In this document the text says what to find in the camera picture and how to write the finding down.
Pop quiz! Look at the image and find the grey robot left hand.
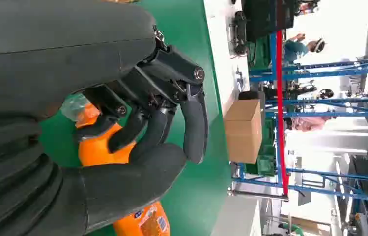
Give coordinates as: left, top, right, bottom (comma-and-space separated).
0, 0, 209, 234

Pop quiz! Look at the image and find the orange plastic bottle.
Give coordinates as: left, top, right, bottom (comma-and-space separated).
60, 93, 171, 236

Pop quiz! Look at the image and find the black remote controller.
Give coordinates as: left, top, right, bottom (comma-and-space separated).
229, 11, 249, 56

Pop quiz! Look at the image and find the green table mat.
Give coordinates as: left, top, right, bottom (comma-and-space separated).
39, 0, 233, 236

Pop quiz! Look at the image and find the brown cardboard box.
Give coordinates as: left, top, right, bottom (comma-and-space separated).
223, 99, 263, 165

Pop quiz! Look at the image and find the green plastic crate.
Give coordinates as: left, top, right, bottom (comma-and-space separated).
245, 117, 277, 177
249, 35, 273, 70

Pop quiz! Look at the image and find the red pole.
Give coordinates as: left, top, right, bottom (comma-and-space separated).
275, 0, 289, 196

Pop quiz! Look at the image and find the person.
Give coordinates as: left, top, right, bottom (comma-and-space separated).
290, 116, 335, 132
283, 32, 326, 64

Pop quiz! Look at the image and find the white side table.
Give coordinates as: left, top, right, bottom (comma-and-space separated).
211, 194, 262, 236

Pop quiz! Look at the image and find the blue metal rack frame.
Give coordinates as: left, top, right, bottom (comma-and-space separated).
232, 0, 368, 204

